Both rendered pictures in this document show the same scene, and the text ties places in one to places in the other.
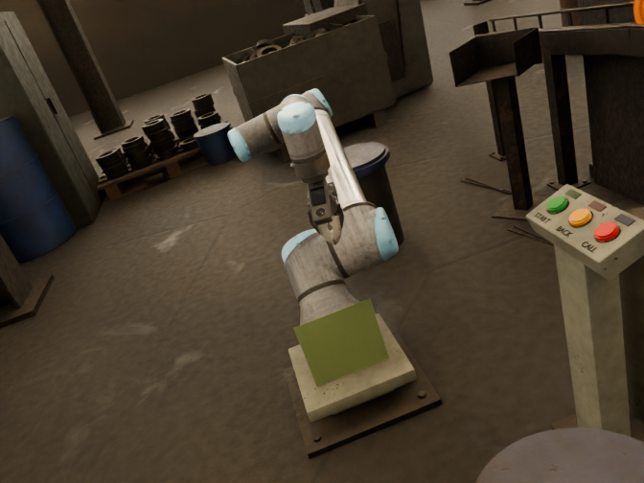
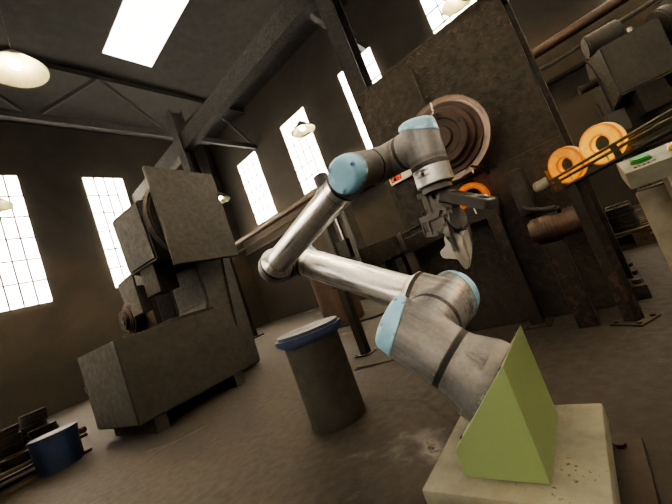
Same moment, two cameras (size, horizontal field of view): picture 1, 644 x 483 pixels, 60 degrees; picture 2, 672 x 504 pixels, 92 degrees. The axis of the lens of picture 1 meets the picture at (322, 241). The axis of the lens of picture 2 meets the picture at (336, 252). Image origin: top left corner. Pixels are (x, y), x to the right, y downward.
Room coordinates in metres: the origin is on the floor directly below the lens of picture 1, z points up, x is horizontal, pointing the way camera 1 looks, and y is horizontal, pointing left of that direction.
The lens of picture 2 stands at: (1.04, 0.74, 0.58)
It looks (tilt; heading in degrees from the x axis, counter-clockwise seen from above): 5 degrees up; 312
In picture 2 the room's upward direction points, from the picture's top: 20 degrees counter-clockwise
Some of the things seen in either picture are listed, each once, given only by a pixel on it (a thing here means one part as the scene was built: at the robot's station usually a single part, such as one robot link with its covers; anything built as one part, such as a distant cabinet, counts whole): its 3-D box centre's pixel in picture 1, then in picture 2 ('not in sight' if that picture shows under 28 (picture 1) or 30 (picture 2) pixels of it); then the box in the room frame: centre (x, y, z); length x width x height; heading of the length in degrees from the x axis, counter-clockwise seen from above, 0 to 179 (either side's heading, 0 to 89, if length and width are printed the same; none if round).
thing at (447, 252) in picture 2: (325, 227); (451, 252); (1.37, -0.02, 0.55); 0.06 x 0.03 x 0.09; 170
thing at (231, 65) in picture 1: (307, 83); (169, 365); (4.34, -0.28, 0.39); 1.03 x 0.83 x 0.79; 98
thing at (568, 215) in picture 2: not in sight; (575, 266); (1.31, -1.05, 0.27); 0.22 x 0.13 x 0.53; 4
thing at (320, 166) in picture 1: (310, 164); (432, 177); (1.35, -0.03, 0.74); 0.10 x 0.09 x 0.05; 80
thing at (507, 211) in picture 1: (507, 129); (399, 298); (2.13, -0.86, 0.36); 0.26 x 0.20 x 0.72; 39
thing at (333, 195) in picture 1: (320, 191); (441, 210); (1.36, -0.04, 0.65); 0.09 x 0.08 x 0.12; 170
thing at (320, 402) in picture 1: (348, 362); (519, 453); (1.37, 0.04, 0.10); 0.32 x 0.32 x 0.04; 5
